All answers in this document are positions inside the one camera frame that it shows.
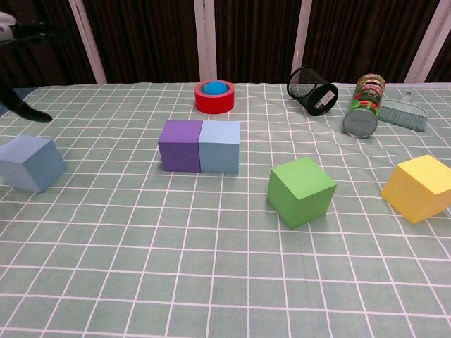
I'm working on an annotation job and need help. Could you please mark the white frame post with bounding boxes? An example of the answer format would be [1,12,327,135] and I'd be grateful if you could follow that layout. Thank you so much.
[194,0,218,82]
[404,0,451,84]
[68,0,108,85]
[291,0,313,75]

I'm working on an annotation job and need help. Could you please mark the green chips can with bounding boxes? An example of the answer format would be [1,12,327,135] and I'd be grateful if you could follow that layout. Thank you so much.
[342,73,388,139]

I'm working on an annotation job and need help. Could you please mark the yellow cube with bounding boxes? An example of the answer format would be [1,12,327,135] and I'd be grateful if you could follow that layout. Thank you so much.
[381,154,451,225]

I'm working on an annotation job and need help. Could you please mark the light blue cube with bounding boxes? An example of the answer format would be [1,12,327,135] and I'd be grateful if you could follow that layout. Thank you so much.
[197,120,242,174]
[0,134,68,193]

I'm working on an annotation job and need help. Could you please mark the blue ball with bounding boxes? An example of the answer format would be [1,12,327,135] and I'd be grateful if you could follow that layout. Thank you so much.
[203,81,228,96]

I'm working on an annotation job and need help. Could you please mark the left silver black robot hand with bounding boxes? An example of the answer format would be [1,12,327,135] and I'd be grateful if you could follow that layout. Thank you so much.
[0,11,70,123]

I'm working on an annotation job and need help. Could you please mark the green cube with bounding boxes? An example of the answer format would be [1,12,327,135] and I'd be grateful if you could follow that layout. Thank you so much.
[266,156,338,230]

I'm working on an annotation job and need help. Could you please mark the black mesh pen cup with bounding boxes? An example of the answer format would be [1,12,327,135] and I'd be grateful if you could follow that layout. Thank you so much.
[286,66,340,117]

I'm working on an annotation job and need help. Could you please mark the purple cube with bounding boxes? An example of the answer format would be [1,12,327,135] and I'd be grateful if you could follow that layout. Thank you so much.
[158,120,204,173]

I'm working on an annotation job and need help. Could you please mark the pale blue hand brush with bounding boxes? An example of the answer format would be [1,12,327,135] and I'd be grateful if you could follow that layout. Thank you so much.
[378,90,430,133]

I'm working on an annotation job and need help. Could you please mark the green checkered tablecloth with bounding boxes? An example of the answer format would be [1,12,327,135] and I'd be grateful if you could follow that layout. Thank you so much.
[0,82,451,338]

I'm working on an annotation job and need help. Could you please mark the dark pleated curtain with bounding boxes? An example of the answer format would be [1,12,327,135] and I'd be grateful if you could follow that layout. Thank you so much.
[0,0,451,91]

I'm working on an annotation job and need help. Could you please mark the red tape roll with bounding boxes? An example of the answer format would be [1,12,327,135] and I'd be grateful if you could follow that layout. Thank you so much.
[194,80,236,115]

